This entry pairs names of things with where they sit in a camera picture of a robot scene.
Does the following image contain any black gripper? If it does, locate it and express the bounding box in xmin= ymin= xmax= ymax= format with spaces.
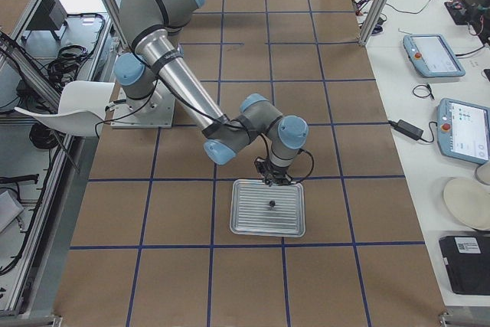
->
xmin=255 ymin=157 xmax=292 ymax=185

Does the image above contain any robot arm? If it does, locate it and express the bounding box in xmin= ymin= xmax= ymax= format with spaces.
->
xmin=119 ymin=0 xmax=309 ymax=185

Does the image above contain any ribbed metal tray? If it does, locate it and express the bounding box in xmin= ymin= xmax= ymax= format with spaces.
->
xmin=230 ymin=179 xmax=305 ymax=237

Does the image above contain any black power adapter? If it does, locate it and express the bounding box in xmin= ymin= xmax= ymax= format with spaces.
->
xmin=388 ymin=119 xmax=423 ymax=141

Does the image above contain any lower blue teach pendant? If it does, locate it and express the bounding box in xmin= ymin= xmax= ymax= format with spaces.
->
xmin=436 ymin=98 xmax=489 ymax=165

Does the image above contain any blue teach pendant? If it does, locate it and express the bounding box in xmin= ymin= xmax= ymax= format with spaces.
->
xmin=403 ymin=34 xmax=466 ymax=78
xmin=436 ymin=98 xmax=489 ymax=165

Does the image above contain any upper blue teach pendant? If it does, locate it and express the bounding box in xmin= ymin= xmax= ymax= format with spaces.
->
xmin=403 ymin=34 xmax=466 ymax=78

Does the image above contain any white plate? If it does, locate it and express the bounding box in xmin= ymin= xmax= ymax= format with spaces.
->
xmin=443 ymin=178 xmax=489 ymax=231

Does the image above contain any white plastic chair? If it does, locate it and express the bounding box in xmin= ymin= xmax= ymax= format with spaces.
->
xmin=15 ymin=80 xmax=115 ymax=137

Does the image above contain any black laptop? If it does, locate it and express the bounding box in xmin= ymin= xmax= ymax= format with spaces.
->
xmin=439 ymin=236 xmax=489 ymax=296

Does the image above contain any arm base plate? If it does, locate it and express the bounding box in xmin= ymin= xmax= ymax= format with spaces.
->
xmin=110 ymin=82 xmax=175 ymax=129

